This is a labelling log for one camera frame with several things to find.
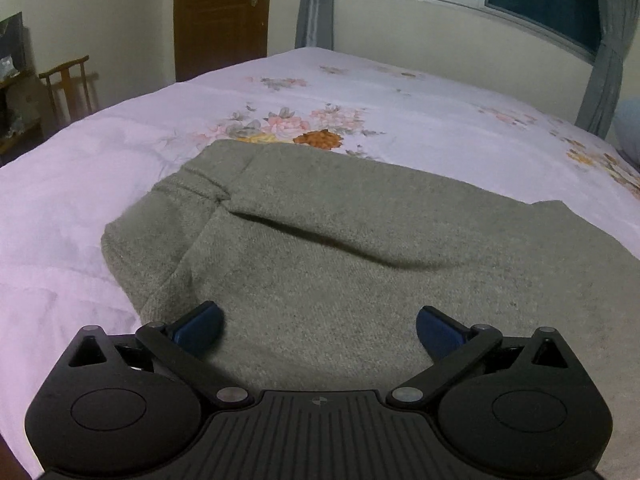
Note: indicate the wooden chair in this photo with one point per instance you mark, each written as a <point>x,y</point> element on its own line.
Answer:
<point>65,85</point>

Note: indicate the dark wooden cabinet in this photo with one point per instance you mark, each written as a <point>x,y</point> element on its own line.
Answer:
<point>17,110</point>

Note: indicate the light blue rolled blanket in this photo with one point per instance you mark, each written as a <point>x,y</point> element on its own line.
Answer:
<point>629,130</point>

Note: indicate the dark television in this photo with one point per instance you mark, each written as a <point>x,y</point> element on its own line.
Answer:
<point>11,45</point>

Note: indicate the brown wooden door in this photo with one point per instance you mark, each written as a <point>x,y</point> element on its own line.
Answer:
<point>220,20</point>

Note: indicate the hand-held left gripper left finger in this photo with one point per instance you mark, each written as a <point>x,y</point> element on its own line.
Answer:
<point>199,327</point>

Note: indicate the pink floral bed sheet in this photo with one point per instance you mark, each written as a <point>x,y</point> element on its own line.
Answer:
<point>100,170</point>

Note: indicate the grey curtain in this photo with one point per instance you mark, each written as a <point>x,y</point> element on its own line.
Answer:
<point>607,70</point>
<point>314,5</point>

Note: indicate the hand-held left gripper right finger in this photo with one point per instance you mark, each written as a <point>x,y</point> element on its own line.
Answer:
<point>436,330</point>

